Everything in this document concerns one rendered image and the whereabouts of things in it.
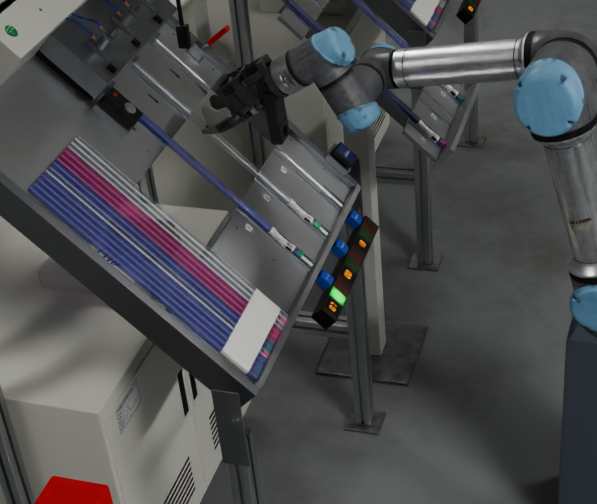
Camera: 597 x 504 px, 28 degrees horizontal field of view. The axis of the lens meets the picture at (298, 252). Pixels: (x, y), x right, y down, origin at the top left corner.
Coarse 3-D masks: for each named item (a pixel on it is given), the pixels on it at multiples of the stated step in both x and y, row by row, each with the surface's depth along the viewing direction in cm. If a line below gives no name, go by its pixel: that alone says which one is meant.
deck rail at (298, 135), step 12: (168, 24) 248; (192, 36) 249; (216, 60) 250; (228, 72) 250; (216, 84) 253; (252, 120) 255; (264, 120) 254; (288, 120) 255; (264, 132) 256; (300, 132) 255; (312, 144) 255; (324, 156) 256; (348, 180) 257
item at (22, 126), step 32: (160, 32) 245; (32, 64) 216; (160, 64) 239; (192, 64) 246; (0, 96) 206; (32, 96) 211; (64, 96) 217; (128, 96) 228; (160, 96) 234; (192, 96) 240; (0, 128) 202; (32, 128) 207; (64, 128) 212; (96, 128) 217; (0, 160) 199; (32, 160) 203; (128, 160) 218; (64, 224) 200
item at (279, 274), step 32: (288, 160) 249; (256, 192) 237; (288, 192) 243; (320, 192) 249; (256, 224) 231; (288, 224) 238; (224, 256) 221; (256, 256) 226; (288, 256) 232; (288, 288) 227
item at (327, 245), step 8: (352, 192) 254; (352, 200) 252; (344, 208) 249; (344, 216) 247; (336, 224) 244; (336, 232) 242; (328, 240) 240; (328, 248) 238; (320, 256) 235; (320, 264) 233; (312, 272) 231; (312, 280) 229; (304, 288) 227; (304, 296) 225; (296, 304) 223; (296, 312) 221; (288, 320) 219; (288, 328) 218; (280, 336) 215; (280, 344) 214; (272, 352) 212; (272, 360) 210; (264, 368) 208; (264, 376) 207; (256, 384) 206
